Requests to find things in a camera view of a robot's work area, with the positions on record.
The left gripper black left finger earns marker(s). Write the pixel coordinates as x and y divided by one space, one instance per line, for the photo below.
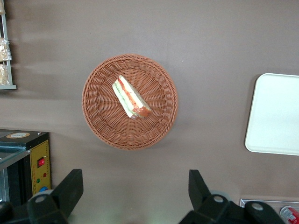
65 193

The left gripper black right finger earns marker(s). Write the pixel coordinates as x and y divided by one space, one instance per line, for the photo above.
201 198

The triangular sandwich with red filling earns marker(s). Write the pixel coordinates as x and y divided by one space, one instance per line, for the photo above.
130 98

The brown round wicker basket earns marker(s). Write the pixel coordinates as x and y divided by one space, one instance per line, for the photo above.
105 121

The cream rectangular tray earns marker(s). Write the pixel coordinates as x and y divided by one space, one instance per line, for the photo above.
275 114

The tray of packaged snacks right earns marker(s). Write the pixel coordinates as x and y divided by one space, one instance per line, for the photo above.
5 46

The black yellow food warmer cabinet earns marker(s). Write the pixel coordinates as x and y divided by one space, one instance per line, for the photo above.
23 142

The red cola bottle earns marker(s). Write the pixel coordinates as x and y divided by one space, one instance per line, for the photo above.
289 214

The clear wrapped bread pack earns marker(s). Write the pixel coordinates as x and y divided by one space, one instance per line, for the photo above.
3 74
4 50

